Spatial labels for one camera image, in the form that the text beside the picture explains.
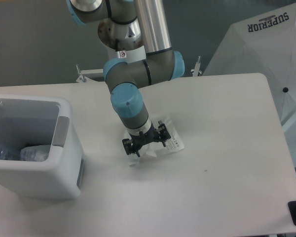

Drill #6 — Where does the white plastic trash can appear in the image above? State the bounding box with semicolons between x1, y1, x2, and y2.
0;94;84;198

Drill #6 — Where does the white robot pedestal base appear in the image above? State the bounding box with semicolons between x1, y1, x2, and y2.
98;17;147;78

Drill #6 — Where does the clear plastic wrapper bag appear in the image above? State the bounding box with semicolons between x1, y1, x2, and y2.
129;112;184;166

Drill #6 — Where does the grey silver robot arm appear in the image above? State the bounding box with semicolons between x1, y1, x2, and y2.
67;0;185;155

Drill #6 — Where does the white Superior umbrella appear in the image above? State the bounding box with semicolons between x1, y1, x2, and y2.
204;3;296;122

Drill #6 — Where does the clear plastic water bottle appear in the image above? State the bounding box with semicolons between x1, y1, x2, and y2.
0;146;20;160

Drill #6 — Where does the white left mounting bracket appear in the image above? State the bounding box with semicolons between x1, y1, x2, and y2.
76;64;104;83

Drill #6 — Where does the metal right clamp bolt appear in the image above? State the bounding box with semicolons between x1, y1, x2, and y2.
190;55;202;77

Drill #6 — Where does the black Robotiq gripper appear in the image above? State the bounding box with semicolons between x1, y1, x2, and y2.
122;120;170;157

